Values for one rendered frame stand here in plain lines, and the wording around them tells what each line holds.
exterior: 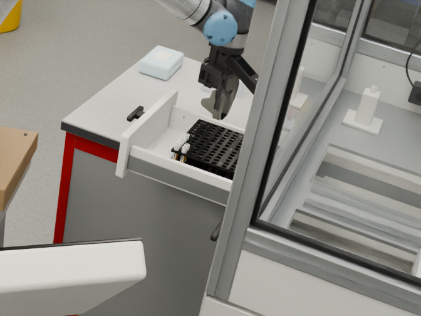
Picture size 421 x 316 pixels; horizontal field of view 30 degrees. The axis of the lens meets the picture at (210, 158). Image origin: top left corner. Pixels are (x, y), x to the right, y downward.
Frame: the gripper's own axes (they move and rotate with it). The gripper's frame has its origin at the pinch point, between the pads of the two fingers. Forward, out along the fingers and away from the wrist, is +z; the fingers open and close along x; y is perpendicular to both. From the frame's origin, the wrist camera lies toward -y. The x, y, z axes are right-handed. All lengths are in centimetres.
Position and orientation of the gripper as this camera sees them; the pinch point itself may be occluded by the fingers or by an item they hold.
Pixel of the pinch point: (221, 118)
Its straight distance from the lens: 203.6
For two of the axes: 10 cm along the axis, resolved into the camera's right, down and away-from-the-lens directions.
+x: -5.0, 3.5, -7.9
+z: -1.9, 8.5, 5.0
